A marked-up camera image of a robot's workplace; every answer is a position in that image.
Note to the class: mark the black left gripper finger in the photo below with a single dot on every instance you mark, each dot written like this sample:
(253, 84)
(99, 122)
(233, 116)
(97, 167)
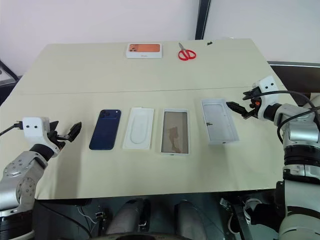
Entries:
(75, 131)
(53, 125)

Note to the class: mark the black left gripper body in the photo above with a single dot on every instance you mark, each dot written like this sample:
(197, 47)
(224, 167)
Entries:
(58, 140)

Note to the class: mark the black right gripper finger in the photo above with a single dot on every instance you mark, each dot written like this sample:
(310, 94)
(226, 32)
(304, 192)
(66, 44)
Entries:
(251, 93)
(237, 107)

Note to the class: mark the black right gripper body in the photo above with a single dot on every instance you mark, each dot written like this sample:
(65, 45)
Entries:
(255, 106)

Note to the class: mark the dark blue smartphone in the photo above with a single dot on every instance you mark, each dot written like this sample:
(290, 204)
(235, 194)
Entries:
(105, 131)

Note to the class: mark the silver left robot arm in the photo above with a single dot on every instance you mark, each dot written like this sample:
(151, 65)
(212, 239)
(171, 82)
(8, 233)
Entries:
(22, 170)

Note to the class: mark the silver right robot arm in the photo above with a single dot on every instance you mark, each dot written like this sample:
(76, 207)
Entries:
(300, 130)

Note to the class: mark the white box with orange phone print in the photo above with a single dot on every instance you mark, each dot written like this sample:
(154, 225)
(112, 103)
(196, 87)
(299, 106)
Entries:
(144, 50)

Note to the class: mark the dark side table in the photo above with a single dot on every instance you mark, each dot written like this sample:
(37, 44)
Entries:
(297, 72)

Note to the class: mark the white paper insert tray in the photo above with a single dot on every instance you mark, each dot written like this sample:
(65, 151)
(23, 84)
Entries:
(138, 130)

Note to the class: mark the small black clip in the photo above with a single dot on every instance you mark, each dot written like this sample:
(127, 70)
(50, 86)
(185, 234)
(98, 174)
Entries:
(209, 43)

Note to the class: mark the dark furniture piece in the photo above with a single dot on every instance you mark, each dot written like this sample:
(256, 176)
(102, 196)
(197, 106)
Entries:
(6, 80)

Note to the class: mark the grey rounded shape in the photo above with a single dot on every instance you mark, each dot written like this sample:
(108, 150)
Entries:
(190, 220)
(125, 217)

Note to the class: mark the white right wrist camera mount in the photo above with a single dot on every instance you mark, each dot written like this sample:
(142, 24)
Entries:
(267, 86)

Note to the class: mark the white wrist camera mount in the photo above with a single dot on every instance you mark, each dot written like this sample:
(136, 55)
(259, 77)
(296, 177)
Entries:
(33, 132)
(267, 86)

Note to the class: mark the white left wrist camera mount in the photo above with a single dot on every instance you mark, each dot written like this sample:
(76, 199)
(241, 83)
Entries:
(33, 132)

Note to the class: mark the dark vertical post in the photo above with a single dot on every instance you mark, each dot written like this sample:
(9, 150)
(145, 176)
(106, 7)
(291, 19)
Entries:
(200, 18)

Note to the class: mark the black metal frame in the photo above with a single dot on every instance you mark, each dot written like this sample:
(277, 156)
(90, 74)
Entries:
(237, 220)

